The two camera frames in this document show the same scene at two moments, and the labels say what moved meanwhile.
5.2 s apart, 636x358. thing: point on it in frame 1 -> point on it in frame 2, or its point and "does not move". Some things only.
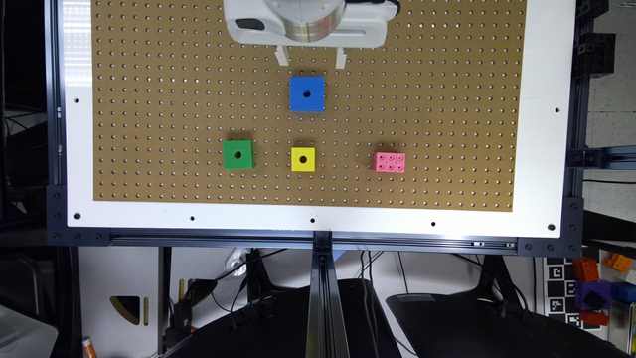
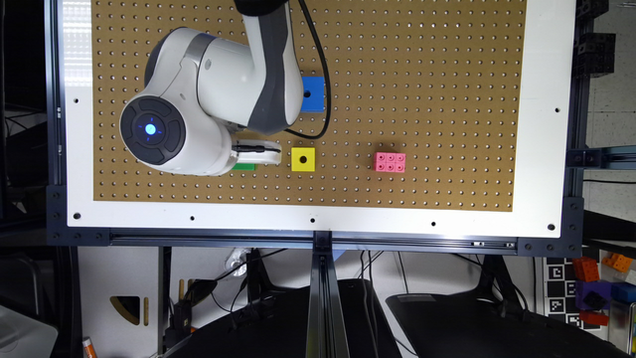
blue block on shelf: [623, 290] does not move
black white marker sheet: [560, 291] does not move
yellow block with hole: [303, 159] does not move
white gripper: [362, 26] -> [256, 151]
